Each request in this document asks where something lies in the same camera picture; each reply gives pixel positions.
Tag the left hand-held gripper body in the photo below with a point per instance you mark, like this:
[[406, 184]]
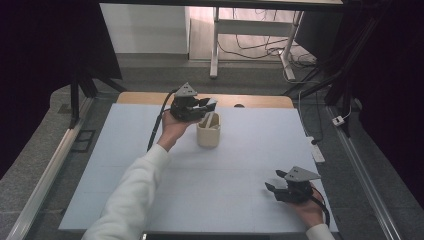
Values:
[[186, 108]]

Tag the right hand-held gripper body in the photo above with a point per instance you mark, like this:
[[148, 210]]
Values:
[[296, 191]]

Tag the beige square container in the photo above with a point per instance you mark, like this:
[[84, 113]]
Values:
[[208, 138]]

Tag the person's right hand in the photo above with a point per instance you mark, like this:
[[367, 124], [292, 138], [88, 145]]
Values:
[[311, 211]]

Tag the person's left hand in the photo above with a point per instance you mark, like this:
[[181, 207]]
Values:
[[173, 130]]

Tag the pale blue table mat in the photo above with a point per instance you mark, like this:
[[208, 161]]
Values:
[[250, 200]]

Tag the black plug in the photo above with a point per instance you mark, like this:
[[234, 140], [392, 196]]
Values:
[[313, 142]]

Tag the white power adapter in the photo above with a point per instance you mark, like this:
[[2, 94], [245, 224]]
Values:
[[338, 120]]

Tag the black metal stand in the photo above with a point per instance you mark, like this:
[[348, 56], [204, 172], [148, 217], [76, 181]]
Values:
[[74, 100], [336, 86]]

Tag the dark panel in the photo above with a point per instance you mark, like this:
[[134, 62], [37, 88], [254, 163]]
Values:
[[318, 33]]

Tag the black curtain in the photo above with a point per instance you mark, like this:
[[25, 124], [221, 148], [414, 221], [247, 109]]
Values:
[[393, 83], [40, 66]]

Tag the aluminium rail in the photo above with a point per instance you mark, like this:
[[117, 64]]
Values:
[[363, 176], [46, 180]]

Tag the white desk frame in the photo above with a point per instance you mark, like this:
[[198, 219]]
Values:
[[253, 27]]

